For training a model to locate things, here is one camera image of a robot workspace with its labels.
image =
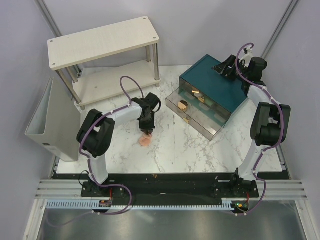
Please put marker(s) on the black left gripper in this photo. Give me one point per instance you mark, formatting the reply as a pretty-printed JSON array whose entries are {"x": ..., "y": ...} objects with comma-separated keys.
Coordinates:
[{"x": 149, "y": 127}]

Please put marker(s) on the pink makeup sponge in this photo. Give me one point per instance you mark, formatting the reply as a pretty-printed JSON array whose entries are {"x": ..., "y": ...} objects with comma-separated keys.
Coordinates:
[{"x": 145, "y": 140}]

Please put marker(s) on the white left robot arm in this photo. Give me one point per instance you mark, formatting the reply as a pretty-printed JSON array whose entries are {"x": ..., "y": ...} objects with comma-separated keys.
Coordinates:
[{"x": 96, "y": 133}]

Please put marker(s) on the grey file holder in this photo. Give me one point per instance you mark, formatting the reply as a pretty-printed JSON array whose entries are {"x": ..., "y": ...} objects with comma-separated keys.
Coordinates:
[{"x": 56, "y": 123}]

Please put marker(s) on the aluminium frame rail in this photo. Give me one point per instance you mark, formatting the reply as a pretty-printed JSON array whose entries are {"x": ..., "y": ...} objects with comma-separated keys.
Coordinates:
[{"x": 281, "y": 23}]

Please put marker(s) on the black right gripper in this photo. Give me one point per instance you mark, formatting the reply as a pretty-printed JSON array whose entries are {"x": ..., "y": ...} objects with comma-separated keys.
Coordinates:
[{"x": 229, "y": 62}]

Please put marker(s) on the green tube white cap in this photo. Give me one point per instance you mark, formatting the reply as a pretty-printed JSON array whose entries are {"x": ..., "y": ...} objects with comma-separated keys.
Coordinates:
[{"x": 210, "y": 103}]

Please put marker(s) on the white slotted cable duct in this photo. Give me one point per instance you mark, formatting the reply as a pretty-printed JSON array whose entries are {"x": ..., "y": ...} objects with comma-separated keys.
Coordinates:
[{"x": 95, "y": 204}]

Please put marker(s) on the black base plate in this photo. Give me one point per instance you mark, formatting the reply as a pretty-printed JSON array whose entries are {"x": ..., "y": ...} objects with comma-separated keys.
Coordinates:
[{"x": 217, "y": 185}]

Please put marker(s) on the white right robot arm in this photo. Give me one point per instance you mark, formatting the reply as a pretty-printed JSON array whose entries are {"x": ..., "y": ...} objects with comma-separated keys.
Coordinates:
[{"x": 271, "y": 120}]

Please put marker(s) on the clear drawer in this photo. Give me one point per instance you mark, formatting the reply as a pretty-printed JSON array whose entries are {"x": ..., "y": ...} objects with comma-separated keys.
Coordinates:
[
  {"x": 202, "y": 102},
  {"x": 194, "y": 117}
]

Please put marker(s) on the teal drawer cabinet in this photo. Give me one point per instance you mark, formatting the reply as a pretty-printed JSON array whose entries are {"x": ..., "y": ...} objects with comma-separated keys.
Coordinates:
[{"x": 225, "y": 92}]

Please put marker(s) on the gold cream jar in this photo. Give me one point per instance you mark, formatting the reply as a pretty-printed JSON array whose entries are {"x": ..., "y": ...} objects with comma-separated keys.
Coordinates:
[{"x": 183, "y": 105}]

